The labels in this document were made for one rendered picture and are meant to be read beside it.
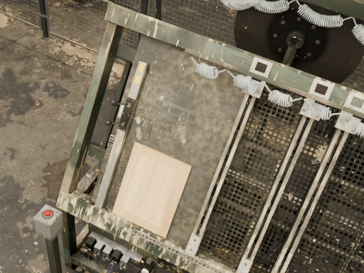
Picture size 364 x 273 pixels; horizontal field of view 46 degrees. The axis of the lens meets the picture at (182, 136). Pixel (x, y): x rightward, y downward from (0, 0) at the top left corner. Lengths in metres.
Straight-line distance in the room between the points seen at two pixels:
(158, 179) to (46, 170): 1.80
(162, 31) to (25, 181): 2.23
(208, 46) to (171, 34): 0.21
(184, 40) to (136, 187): 0.93
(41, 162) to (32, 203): 0.47
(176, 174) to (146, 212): 0.31
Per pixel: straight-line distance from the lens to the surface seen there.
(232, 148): 2.37
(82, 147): 2.70
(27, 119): 4.67
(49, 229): 2.70
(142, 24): 2.41
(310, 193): 2.35
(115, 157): 2.60
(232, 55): 2.26
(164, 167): 2.52
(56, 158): 4.25
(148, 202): 2.62
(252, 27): 2.79
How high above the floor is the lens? 3.13
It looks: 44 degrees down
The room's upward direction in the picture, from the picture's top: 11 degrees clockwise
